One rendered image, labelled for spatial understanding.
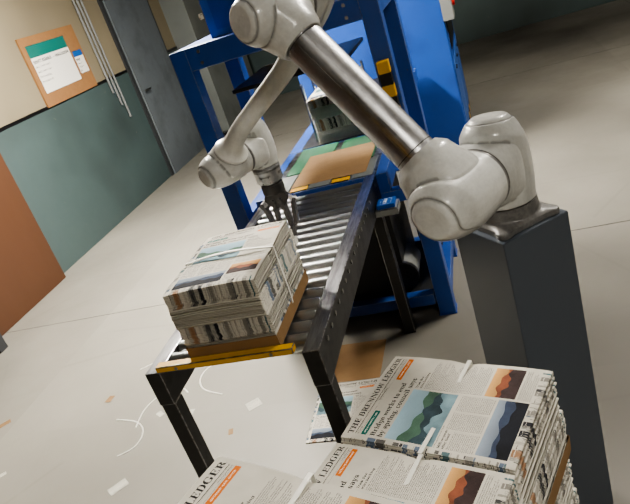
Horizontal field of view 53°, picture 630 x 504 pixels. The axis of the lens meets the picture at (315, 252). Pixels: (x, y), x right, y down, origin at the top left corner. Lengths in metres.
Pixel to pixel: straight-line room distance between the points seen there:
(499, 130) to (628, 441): 1.30
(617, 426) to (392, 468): 1.35
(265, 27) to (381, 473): 0.97
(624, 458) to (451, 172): 1.33
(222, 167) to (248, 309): 0.43
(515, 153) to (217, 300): 0.86
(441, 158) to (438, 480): 0.65
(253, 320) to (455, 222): 0.67
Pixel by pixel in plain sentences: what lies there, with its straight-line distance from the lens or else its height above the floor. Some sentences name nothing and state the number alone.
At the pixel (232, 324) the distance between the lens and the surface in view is 1.78.
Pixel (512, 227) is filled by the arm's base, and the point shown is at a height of 1.02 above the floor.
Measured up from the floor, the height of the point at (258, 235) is 1.03.
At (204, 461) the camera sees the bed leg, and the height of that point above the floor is 0.44.
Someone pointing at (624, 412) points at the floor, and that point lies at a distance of 2.56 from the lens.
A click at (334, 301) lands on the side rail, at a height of 0.80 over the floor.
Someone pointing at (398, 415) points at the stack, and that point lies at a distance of 1.38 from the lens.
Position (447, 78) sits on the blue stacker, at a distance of 5.13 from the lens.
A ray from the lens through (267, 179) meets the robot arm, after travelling 2.03.
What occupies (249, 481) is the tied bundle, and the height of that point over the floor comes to 1.06.
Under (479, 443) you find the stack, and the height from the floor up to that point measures 0.83.
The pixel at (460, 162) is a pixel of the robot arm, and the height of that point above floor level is 1.24.
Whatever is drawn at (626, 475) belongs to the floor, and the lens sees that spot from 2.35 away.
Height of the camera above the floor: 1.70
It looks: 23 degrees down
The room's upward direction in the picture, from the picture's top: 19 degrees counter-clockwise
